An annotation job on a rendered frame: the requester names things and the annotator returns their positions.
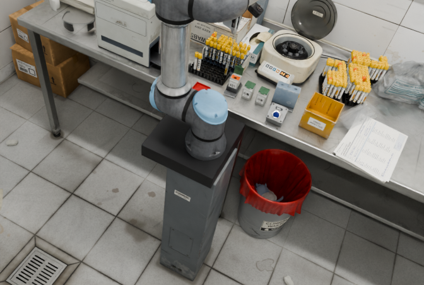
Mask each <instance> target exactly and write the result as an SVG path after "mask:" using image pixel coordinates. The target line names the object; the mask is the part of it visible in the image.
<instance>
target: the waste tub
mask: <svg viewBox="0 0 424 285"><path fill-rule="evenodd" d="M343 107H344V103H341V102H338V101H336V100H333V99H332V98H329V97H327V96H325V95H322V94H320V93H318V92H316V91H315V92H314V94H313V95H312V97H311V99H310V100H309V102H308V104H307V106H306V107H305V109H304V110H305V111H304V113H303V115H302V118H301V120H300V123H299V125H298V126H299V127H301V128H304V129H306V130H308V131H310V132H313V133H314V134H317V135H318V136H321V137H323V138H325V139H328V137H329V135H330V133H331V131H332V129H333V127H334V125H335V124H336V123H337V121H338V118H339V116H340V114H341V112H342V110H343Z"/></svg>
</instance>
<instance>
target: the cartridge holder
mask: <svg viewBox="0 0 424 285"><path fill-rule="evenodd" d="M241 87H242V83H240V84H239V86H238V88H237V89H235V88H232V87H230V86H228V85H227V88H226V90H225V91H224V94H225V95H228V96H230V97H233V98H235V97H236V96H237V94H238V92H239V91H240V89H241Z"/></svg>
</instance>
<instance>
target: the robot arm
mask: <svg viewBox="0 0 424 285"><path fill-rule="evenodd" d="M148 1H149V2H150V3H151V4H155V14H156V17H157V18H158V19H159V20H160V21H161V75H160V76H159V77H157V78H156V79H155V80H154V82H153V84H152V86H151V91H150V103H151V105H152V107H154V108H155V109H157V110H158V111H160V112H162V113H165V114H168V115H170V116H172V117H174V118H176V119H179V120H181V121H183V122H185V123H187V124H189V125H191V128H190V129H189V130H188V132H187V134H186V136H185V148H186V150H187V152H188V153H189V154H190V155H191V156H192V157H194V158H196V159H198V160H203V161H210V160H215V159H217V158H219V157H220V156H221V155H222V154H223V153H224V151H225V148H226V145H227V140H226V137H225V133H224V128H225V122H226V119H227V116H228V104H227V101H226V99H225V97H224V96H223V95H222V94H221V93H219V92H217V91H215V90H211V89H207V90H205V89H203V90H200V91H198V90H195V89H193V88H192V81H191V79H190V77H188V67H189V48H190V37H191V23H192V22H193V21H194V20H197V21H200V22H204V23H221V22H223V24H224V25H225V26H227V27H228V28H229V29H231V33H232V34H234V33H235V32H236V31H237V29H238V27H239V25H240V21H241V19H242V15H243V14H244V13H245V12H246V11H247V10H248V11H249V12H250V13H251V14H252V15H253V16H254V17H255V18H258V17H259V16H260V15H261V14H262V12H263V11H264V10H263V9H262V8H261V7H260V5H258V4H257V3H256V1H258V0H148Z"/></svg>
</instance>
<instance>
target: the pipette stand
mask: <svg viewBox="0 0 424 285"><path fill-rule="evenodd" d="M288 86H289V84H288V83H284V82H282V81H278V84H277V86H276V89H275V92H274V95H273V99H272V101H271V104H270V105H272V103H276V104H278V105H281V106H283V107H286V108H287V109H288V111H289V112H293V109H294V107H295V104H296V102H297V99H298V96H299V94H300V90H301V88H299V87H297V86H293V85H290V87H288Z"/></svg>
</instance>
